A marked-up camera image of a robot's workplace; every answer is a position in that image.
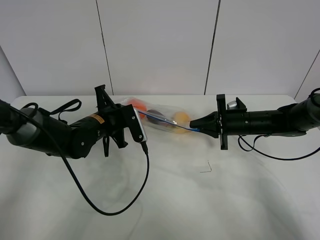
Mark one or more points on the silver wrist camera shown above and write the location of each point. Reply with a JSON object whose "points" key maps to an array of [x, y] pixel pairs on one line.
{"points": [[135, 125], [233, 105]]}

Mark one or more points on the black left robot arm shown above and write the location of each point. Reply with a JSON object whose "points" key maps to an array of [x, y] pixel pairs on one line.
{"points": [[36, 128]]}

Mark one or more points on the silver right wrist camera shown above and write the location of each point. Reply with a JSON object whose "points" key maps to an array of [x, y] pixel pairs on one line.
{"points": [[233, 105]]}

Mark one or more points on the purple eggplant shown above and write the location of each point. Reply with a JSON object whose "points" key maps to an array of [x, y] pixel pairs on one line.
{"points": [[157, 118]]}

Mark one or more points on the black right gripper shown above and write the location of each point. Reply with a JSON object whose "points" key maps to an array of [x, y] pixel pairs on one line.
{"points": [[230, 122]]}

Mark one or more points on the orange tomato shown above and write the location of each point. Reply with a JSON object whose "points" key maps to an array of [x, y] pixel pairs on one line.
{"points": [[137, 104]]}

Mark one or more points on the yellow lemon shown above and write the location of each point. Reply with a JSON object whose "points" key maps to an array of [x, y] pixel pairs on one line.
{"points": [[182, 120]]}

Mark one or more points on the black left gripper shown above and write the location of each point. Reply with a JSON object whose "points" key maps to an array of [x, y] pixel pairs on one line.
{"points": [[115, 118]]}

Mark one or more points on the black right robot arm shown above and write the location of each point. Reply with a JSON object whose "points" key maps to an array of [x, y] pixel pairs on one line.
{"points": [[291, 120]]}

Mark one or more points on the clear zip bag blue seal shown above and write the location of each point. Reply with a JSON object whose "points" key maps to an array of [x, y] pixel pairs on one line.
{"points": [[167, 110]]}

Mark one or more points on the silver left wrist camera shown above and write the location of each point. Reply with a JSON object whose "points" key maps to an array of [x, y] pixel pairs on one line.
{"points": [[135, 125]]}

